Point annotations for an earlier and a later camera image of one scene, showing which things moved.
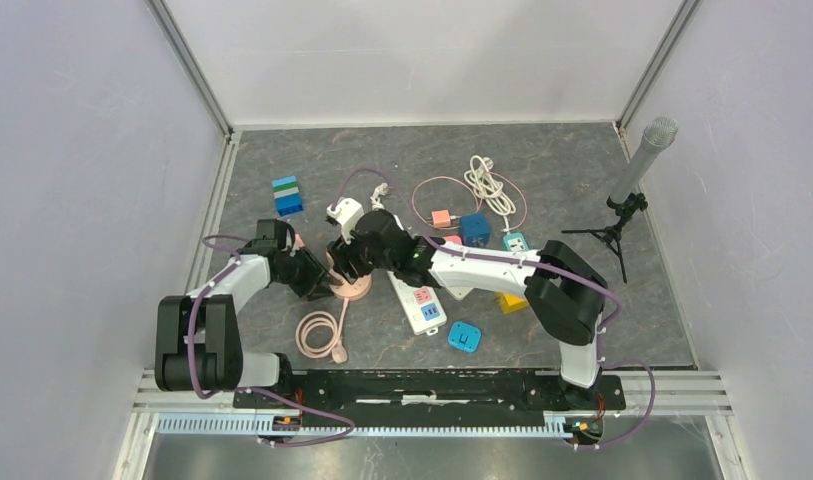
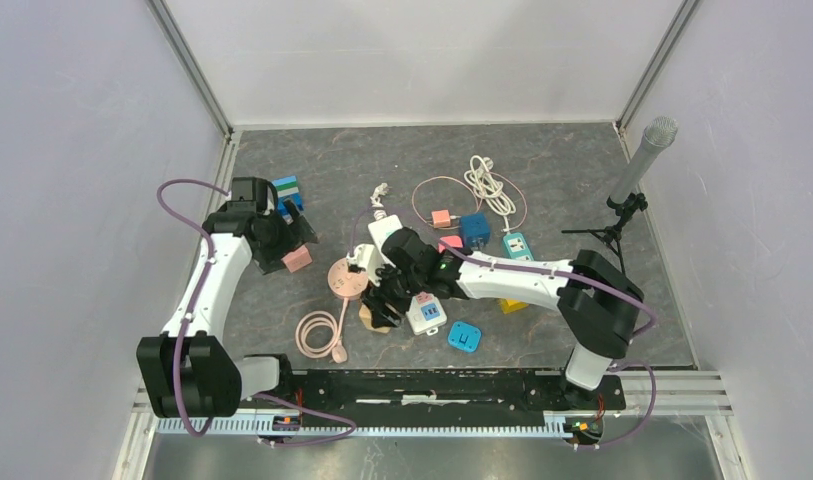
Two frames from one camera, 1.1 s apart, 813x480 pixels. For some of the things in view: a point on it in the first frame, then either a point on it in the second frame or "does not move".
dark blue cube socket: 475,230 does not move
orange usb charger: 441,218 does not move
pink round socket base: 348,291 does not move
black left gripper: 314,276 to 296,233
